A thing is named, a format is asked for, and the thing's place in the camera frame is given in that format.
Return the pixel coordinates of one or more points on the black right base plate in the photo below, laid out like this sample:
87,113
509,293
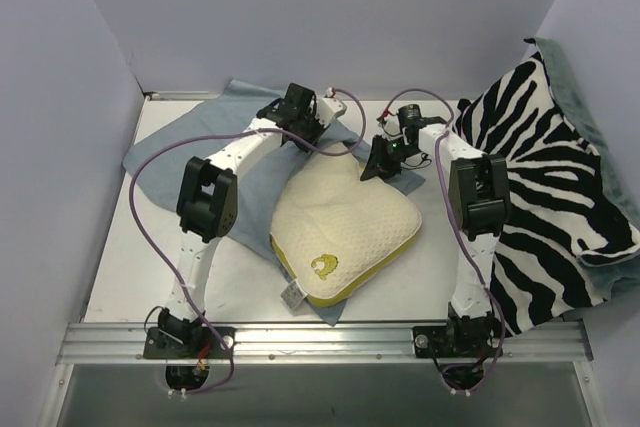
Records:
447,341

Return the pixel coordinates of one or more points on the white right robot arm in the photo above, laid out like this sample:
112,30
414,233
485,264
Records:
475,190

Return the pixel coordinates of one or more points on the zebra print cushion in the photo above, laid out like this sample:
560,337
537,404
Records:
563,224

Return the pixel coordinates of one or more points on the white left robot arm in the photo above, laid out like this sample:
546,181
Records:
207,204

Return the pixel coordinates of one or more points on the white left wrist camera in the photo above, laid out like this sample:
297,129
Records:
329,108

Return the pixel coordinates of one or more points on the aluminium mounting rail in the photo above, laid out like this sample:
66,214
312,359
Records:
316,343

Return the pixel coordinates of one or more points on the cream yellow-edged pillow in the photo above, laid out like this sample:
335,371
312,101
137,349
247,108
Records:
333,232

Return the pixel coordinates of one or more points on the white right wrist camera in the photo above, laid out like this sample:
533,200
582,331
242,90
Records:
388,124

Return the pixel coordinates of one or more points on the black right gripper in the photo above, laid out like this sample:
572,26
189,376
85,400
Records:
382,153

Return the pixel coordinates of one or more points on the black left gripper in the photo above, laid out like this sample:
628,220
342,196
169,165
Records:
307,124

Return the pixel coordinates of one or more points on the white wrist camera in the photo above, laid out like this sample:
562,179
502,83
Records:
388,124
329,108

